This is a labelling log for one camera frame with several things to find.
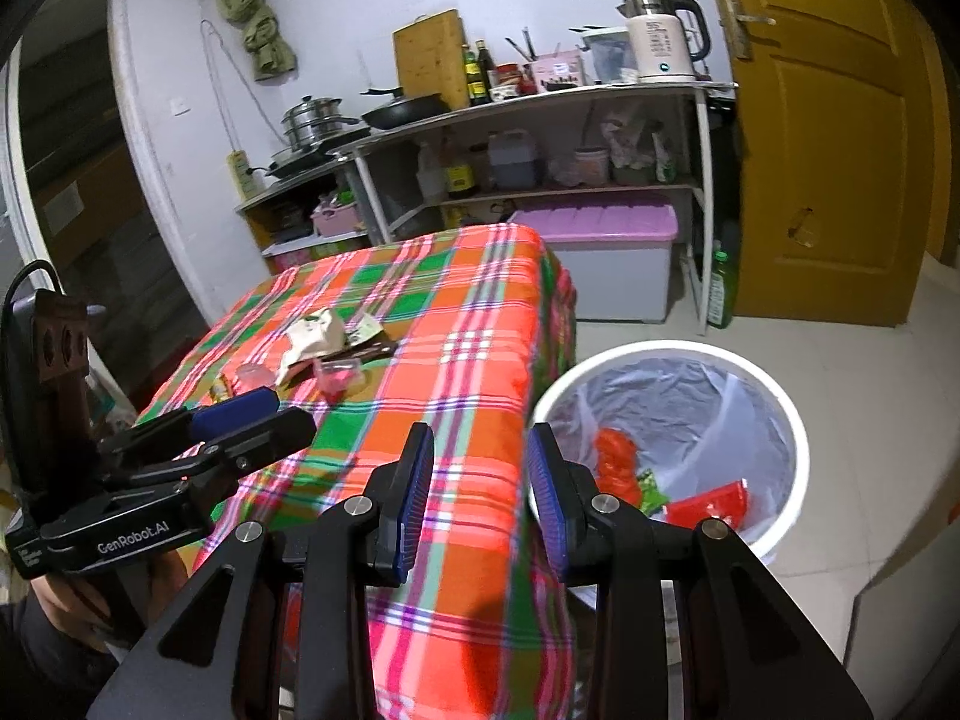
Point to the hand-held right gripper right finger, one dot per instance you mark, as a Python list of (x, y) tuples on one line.
[(546, 510)]

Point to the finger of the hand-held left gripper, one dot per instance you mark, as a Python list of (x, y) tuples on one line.
[(232, 412), (262, 439)]

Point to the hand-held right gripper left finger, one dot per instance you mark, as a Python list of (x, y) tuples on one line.
[(412, 510)]

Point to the gold foil wrapper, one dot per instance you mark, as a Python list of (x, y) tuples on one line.
[(220, 388)]

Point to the pink jelly cup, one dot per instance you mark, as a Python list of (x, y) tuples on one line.
[(251, 379), (339, 379)]

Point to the red plastic bag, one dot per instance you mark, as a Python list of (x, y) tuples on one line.
[(616, 465)]

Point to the green snack bag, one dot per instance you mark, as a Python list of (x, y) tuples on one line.
[(651, 495)]

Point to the brown snack wrapper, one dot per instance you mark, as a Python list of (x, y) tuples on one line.
[(360, 352)]

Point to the green white wrapper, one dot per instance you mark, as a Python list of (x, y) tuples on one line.
[(366, 330)]

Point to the red snack wrapper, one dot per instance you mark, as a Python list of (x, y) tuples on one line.
[(709, 506)]

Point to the grey plastic bin liner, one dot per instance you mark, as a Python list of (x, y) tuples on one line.
[(675, 405)]

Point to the white round trash bin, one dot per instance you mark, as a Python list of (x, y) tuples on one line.
[(787, 480)]

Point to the person's left forearm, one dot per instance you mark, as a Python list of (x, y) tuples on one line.
[(45, 675)]

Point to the person's left hand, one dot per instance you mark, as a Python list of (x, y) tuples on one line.
[(67, 611)]

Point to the plaid tablecloth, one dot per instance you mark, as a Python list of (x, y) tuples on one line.
[(450, 360)]

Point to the pink plastic basket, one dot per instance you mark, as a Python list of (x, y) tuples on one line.
[(336, 221)]

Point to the low wooden shelf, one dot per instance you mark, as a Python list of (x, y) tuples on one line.
[(292, 191)]

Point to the yellow power strip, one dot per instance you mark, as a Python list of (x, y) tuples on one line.
[(240, 176)]

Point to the purple lid storage box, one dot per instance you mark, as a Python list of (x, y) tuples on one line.
[(600, 255)]

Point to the black induction cooktop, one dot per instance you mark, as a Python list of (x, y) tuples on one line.
[(315, 154)]

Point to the green plastic bottle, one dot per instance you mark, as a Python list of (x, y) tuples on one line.
[(724, 292)]

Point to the steel steamer pot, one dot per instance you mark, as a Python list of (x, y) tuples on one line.
[(311, 124)]

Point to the clear plastic bottle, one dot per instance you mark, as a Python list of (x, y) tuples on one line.
[(431, 178)]

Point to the yellow label oil bottle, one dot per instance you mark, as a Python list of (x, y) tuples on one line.
[(460, 176)]

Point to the round plastic tub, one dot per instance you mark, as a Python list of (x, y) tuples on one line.
[(591, 166)]

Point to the black frying pan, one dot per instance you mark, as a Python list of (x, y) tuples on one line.
[(405, 111)]

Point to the large dark liquid jug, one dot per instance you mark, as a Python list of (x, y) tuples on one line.
[(514, 163)]

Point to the plastic bags on shelf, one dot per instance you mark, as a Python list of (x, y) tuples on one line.
[(637, 150)]

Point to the hanging green cloth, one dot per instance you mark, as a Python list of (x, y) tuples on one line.
[(259, 15)]

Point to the wooden cutting board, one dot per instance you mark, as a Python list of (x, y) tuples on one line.
[(431, 60)]

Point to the green glass bottle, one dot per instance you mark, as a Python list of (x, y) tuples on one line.
[(471, 79)]

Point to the grey metal shelf unit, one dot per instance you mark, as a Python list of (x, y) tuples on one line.
[(540, 97)]

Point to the dark sauce bottle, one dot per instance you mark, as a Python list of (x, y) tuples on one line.
[(486, 75)]

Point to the red sauce jar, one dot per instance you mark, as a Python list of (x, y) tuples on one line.
[(508, 76)]

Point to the pink utensil box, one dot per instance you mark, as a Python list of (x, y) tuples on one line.
[(556, 71)]

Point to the yellow wooden door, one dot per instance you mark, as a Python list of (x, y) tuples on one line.
[(832, 165)]

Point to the clear plastic container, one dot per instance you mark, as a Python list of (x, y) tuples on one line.
[(606, 56)]

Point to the bunch of chopsticks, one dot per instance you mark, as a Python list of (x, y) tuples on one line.
[(521, 45)]

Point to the white electric kettle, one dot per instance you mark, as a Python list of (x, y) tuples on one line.
[(664, 45)]

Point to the white wall switch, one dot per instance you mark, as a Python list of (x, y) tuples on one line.
[(179, 106)]

